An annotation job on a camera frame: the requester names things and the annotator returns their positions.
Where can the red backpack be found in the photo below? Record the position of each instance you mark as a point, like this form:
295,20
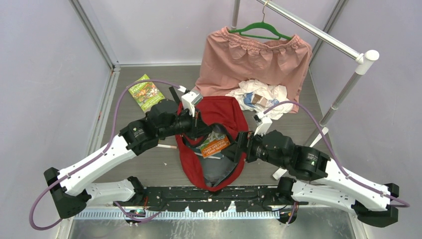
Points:
202,158

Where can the green clothes hanger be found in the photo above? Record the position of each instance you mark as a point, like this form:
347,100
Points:
262,25

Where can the white peach marker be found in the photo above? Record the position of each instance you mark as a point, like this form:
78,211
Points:
166,146

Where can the white crumpled cloth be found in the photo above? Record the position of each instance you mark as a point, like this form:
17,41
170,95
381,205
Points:
253,95

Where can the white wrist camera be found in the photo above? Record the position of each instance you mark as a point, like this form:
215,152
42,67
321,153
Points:
190,99
263,123

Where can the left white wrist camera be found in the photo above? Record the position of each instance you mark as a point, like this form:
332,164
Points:
190,99

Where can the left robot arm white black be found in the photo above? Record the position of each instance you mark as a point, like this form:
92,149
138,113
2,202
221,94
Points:
73,188

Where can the silver white clothes rack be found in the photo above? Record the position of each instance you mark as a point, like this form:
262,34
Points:
331,85

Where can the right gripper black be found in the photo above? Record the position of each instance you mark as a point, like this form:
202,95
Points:
246,139

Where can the green treehouse book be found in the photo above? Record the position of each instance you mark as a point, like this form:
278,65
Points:
146,94

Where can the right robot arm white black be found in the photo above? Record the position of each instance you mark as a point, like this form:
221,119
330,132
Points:
314,177

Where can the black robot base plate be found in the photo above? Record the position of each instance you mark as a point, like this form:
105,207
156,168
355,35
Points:
177,199

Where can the orange treehouse book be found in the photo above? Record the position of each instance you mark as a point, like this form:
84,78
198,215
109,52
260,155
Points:
214,144

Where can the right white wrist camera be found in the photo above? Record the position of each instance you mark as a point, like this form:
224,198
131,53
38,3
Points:
263,123

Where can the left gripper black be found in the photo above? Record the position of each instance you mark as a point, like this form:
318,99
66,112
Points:
198,128

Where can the pink skirt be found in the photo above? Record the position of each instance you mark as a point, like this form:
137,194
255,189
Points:
230,58

